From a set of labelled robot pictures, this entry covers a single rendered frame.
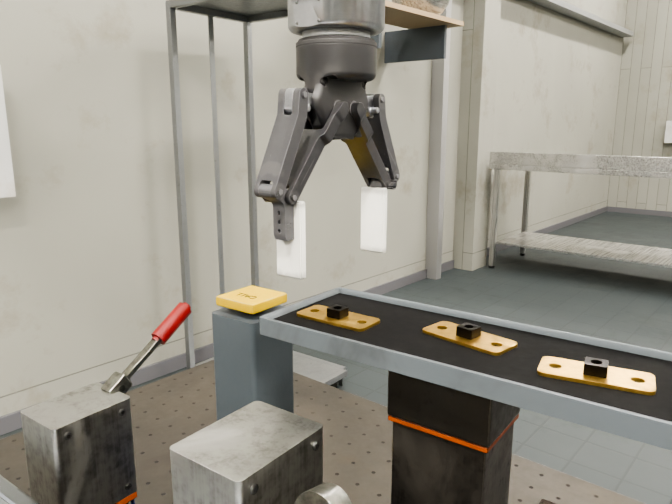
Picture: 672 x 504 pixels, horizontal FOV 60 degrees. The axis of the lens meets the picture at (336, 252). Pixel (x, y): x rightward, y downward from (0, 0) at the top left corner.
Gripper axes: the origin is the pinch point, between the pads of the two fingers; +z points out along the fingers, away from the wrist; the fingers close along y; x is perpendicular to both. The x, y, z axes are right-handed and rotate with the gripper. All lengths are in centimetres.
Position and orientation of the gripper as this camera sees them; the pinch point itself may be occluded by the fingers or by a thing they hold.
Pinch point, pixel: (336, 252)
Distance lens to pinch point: 58.4
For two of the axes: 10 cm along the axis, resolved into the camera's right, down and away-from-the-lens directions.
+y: -6.0, 1.7, -7.8
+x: 8.0, 1.3, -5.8
